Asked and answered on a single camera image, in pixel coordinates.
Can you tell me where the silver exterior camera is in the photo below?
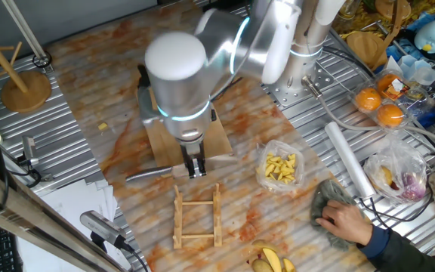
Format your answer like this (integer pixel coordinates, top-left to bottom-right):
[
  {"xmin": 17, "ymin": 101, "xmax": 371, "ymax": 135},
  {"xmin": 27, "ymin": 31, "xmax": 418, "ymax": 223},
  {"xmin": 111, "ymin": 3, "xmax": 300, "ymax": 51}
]
[{"xmin": 79, "ymin": 210, "xmax": 127, "ymax": 246}]

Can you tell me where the small silver clamp device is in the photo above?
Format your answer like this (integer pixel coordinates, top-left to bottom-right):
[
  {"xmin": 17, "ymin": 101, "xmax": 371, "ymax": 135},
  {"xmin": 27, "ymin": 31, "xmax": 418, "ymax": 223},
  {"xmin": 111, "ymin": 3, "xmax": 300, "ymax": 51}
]
[{"xmin": 16, "ymin": 134, "xmax": 54, "ymax": 189}]

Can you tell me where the steel cleaver knife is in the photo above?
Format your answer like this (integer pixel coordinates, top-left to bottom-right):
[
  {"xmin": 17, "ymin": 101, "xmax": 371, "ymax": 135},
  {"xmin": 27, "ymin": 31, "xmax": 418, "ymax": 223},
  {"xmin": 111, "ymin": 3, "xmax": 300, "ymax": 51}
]
[{"xmin": 125, "ymin": 153, "xmax": 239, "ymax": 184}]

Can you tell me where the wooden paddle board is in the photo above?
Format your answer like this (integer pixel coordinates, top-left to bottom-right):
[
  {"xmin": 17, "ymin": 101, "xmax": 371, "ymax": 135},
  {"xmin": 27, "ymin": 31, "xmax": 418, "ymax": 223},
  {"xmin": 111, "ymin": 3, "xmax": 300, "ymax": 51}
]
[{"xmin": 374, "ymin": 0, "xmax": 413, "ymax": 22}]

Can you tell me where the wooden cutting board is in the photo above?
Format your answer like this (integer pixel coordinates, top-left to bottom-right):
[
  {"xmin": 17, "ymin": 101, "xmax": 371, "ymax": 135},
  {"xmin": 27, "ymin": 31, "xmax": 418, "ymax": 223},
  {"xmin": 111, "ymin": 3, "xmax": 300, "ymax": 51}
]
[{"xmin": 143, "ymin": 86, "xmax": 233, "ymax": 170}]

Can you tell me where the clear bag of potato sticks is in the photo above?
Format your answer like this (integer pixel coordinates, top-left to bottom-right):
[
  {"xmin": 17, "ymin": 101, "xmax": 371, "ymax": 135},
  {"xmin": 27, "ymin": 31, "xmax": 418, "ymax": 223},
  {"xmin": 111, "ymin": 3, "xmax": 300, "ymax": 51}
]
[{"xmin": 255, "ymin": 139, "xmax": 306, "ymax": 193}]

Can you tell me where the orange marble pattern mat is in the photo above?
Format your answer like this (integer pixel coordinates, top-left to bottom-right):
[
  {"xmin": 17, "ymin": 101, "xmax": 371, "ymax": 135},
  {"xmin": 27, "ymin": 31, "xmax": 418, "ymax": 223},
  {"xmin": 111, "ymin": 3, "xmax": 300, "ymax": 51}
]
[{"xmin": 45, "ymin": 2, "xmax": 396, "ymax": 272}]

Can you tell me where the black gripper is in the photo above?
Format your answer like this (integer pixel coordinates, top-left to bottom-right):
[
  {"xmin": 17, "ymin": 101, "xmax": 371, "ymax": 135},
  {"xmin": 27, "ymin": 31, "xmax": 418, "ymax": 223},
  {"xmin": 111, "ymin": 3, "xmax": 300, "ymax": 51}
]
[{"xmin": 179, "ymin": 141, "xmax": 208, "ymax": 180}]

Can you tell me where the grey green cloth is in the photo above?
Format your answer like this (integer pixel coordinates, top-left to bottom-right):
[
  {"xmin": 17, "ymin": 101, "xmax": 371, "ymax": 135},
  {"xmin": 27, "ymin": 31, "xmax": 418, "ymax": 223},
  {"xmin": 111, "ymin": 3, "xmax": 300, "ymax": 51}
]
[{"xmin": 310, "ymin": 178, "xmax": 368, "ymax": 252}]

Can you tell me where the metal tripod leg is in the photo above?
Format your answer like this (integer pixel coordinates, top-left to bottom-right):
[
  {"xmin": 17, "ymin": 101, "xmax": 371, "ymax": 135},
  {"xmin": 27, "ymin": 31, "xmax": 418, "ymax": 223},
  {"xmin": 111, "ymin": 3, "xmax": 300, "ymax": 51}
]
[{"xmin": 0, "ymin": 0, "xmax": 54, "ymax": 70}]

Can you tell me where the orange fruit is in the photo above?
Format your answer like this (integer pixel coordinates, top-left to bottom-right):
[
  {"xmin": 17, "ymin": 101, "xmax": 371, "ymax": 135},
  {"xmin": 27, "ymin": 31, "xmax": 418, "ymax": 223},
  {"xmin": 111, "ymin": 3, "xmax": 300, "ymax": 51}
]
[
  {"xmin": 376, "ymin": 73, "xmax": 403, "ymax": 95},
  {"xmin": 354, "ymin": 87, "xmax": 383, "ymax": 113},
  {"xmin": 375, "ymin": 104, "xmax": 406, "ymax": 128}
]

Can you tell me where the whole brown potato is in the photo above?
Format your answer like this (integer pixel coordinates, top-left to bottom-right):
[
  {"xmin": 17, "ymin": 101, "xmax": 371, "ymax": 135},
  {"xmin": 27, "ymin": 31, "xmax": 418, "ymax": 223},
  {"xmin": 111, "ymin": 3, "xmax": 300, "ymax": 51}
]
[{"xmin": 251, "ymin": 258, "xmax": 275, "ymax": 272}]

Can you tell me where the wooden knife rack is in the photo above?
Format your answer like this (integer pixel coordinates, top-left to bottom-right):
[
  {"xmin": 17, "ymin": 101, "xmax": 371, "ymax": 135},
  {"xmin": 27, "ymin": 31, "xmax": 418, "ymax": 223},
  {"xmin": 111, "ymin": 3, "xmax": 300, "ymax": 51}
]
[{"xmin": 172, "ymin": 184, "xmax": 223, "ymax": 249}]

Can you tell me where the light blue plush toy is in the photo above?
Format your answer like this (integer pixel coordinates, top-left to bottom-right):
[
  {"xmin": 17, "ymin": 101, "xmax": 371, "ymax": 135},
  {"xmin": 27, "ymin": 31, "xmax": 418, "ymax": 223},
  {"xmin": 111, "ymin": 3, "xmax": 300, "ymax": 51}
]
[{"xmin": 413, "ymin": 18, "xmax": 435, "ymax": 54}]

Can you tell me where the clear plastic measuring jug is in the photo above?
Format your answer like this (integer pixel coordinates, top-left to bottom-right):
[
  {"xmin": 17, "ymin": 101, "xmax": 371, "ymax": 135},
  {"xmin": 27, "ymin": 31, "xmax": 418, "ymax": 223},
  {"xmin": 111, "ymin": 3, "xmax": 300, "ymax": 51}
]
[{"xmin": 397, "ymin": 54, "xmax": 435, "ymax": 86}]

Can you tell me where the thin black power cable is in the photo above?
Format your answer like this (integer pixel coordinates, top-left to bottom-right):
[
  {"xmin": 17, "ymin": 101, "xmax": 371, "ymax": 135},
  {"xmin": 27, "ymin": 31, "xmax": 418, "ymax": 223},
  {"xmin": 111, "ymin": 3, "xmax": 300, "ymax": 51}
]
[{"xmin": 359, "ymin": 190, "xmax": 434, "ymax": 227}]

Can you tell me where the forearm in dark sleeve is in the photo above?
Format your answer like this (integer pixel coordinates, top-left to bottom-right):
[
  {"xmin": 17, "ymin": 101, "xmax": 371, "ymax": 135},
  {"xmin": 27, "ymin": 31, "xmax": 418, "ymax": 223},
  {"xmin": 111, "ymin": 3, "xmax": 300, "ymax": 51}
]
[{"xmin": 356, "ymin": 225, "xmax": 435, "ymax": 272}]

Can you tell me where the white plastic wrap roll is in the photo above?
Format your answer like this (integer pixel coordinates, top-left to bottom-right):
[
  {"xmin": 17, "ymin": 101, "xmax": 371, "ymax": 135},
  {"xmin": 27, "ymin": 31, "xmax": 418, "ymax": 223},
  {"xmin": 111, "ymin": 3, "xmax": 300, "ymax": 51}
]
[{"xmin": 323, "ymin": 121, "xmax": 376, "ymax": 200}]

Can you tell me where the stack of white papers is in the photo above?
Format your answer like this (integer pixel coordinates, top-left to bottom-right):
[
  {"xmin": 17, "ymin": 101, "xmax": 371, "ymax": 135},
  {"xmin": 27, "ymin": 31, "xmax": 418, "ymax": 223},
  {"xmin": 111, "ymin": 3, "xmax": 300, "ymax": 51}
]
[{"xmin": 16, "ymin": 178, "xmax": 132, "ymax": 272}]

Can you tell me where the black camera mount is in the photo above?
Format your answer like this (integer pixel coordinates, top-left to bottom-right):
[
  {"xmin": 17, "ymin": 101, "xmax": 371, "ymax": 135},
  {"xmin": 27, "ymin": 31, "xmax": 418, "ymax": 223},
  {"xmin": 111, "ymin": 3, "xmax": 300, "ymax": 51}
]
[{"xmin": 90, "ymin": 230, "xmax": 109, "ymax": 253}]

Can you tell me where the round wooden disc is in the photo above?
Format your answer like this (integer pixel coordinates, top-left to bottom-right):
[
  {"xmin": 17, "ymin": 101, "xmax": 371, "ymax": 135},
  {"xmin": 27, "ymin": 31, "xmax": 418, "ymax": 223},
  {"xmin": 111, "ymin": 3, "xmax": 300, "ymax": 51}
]
[{"xmin": 345, "ymin": 31, "xmax": 388, "ymax": 71}]

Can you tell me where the wrist camera on silver bracket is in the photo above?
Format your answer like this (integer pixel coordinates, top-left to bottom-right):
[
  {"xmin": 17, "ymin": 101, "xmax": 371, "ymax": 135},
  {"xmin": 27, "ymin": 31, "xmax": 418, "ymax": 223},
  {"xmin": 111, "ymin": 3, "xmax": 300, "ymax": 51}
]
[{"xmin": 137, "ymin": 63, "xmax": 162, "ymax": 126}]

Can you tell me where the person hand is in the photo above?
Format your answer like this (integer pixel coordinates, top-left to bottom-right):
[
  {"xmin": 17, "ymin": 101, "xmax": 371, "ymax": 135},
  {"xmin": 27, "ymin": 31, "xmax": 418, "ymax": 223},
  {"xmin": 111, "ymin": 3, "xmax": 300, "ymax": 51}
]
[{"xmin": 314, "ymin": 199, "xmax": 375, "ymax": 246}]

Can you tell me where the black camera cable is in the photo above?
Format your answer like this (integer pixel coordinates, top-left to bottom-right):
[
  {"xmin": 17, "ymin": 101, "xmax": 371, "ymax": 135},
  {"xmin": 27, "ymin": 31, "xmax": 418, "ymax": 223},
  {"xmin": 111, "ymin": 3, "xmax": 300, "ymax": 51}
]
[{"xmin": 121, "ymin": 241, "xmax": 150, "ymax": 272}]

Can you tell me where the clear bag of vegetables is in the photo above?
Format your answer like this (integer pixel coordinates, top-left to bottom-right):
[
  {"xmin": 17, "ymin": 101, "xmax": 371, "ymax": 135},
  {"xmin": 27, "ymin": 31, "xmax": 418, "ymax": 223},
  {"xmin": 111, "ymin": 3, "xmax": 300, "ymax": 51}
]
[{"xmin": 362, "ymin": 136, "xmax": 429, "ymax": 206}]

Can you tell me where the aluminium frame rail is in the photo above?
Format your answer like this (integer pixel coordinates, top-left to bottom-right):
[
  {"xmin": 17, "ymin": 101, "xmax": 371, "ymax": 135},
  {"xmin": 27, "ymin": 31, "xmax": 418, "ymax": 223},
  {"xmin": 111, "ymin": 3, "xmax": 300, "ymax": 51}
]
[{"xmin": 0, "ymin": 160, "xmax": 128, "ymax": 272}]

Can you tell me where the glass jar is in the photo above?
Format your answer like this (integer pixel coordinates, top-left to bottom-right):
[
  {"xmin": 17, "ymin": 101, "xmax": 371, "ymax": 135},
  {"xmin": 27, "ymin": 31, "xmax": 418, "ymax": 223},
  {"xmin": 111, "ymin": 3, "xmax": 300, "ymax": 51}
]
[{"xmin": 340, "ymin": 0, "xmax": 359, "ymax": 20}]

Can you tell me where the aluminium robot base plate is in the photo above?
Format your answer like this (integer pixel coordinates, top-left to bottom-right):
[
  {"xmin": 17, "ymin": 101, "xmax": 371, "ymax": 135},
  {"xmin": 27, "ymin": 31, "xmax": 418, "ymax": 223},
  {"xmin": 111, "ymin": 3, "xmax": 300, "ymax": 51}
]
[{"xmin": 262, "ymin": 56, "xmax": 336, "ymax": 107}]

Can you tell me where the clear plastic fruit container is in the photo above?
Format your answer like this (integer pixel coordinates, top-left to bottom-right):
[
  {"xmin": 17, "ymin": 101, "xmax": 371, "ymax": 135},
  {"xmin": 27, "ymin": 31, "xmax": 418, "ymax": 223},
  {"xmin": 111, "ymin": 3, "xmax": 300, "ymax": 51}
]
[{"xmin": 350, "ymin": 69, "xmax": 435, "ymax": 132}]

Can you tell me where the wooden mug tree stand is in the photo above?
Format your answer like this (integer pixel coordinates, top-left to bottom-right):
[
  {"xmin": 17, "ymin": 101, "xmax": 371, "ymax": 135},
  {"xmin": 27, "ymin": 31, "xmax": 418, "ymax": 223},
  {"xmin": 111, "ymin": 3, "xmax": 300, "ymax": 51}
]
[{"xmin": 0, "ymin": 0, "xmax": 52, "ymax": 113}]

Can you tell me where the grey robot power cable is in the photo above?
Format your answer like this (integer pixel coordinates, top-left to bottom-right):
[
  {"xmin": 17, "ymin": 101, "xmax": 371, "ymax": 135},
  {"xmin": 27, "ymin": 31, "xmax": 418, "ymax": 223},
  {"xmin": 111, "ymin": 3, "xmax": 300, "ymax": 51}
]
[{"xmin": 301, "ymin": 74, "xmax": 435, "ymax": 149}]

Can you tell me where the blue cloth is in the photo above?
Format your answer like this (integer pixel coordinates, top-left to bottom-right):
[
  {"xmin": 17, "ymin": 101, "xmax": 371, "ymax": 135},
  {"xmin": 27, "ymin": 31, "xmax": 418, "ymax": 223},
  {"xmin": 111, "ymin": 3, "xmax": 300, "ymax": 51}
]
[{"xmin": 385, "ymin": 5, "xmax": 435, "ymax": 129}]

